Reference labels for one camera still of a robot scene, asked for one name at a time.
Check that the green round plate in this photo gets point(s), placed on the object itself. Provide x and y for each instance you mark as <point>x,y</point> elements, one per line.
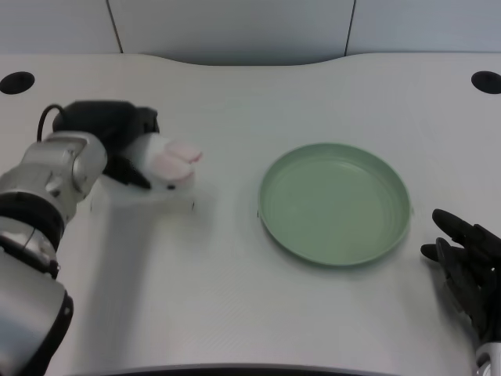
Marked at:
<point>334,205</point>

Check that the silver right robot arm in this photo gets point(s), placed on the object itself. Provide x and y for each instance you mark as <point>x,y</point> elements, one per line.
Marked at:
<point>489,358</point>

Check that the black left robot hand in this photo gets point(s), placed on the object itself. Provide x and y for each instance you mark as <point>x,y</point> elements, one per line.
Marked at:
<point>113,133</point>

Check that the white plush rabbit doll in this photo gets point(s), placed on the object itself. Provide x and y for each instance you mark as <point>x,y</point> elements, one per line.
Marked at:
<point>164,162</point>

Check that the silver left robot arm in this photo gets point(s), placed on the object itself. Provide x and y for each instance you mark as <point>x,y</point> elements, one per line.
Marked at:
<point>37,243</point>

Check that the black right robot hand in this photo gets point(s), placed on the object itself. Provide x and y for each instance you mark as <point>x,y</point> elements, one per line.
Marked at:
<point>469,270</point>

